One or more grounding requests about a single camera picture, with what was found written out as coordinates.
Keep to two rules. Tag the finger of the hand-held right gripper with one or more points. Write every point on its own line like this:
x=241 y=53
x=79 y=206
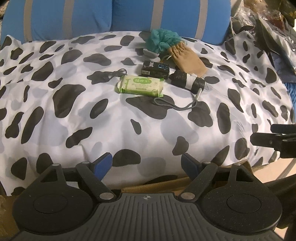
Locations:
x=283 y=128
x=266 y=140

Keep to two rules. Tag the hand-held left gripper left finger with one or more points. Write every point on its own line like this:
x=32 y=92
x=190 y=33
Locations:
x=104 y=162

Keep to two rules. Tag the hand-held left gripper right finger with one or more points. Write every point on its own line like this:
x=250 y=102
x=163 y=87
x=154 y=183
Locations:
x=189 y=162

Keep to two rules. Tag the cardboard box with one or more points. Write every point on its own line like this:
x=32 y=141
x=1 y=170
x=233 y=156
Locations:
x=157 y=183

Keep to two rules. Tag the green wet wipes packet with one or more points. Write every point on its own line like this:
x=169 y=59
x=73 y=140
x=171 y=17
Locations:
x=138 y=85

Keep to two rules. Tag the black garbage bag roll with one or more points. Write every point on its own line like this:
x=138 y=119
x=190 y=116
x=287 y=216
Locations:
x=180 y=78

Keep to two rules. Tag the small black box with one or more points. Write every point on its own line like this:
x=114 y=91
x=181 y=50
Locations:
x=155 y=69

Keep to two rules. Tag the grey silicone earbud case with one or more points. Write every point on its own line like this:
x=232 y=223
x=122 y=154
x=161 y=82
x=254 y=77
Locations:
x=150 y=53

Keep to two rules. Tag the teal bath loofah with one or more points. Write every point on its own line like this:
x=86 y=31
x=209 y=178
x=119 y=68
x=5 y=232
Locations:
x=159 y=39

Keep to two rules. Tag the cow print blanket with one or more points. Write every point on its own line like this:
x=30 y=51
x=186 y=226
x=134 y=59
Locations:
x=92 y=115

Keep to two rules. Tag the pile of plastic bags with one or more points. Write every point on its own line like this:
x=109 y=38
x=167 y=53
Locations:
x=266 y=23

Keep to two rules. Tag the blue grey striped pillow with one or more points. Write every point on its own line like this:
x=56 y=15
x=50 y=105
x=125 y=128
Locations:
x=180 y=16
x=69 y=18

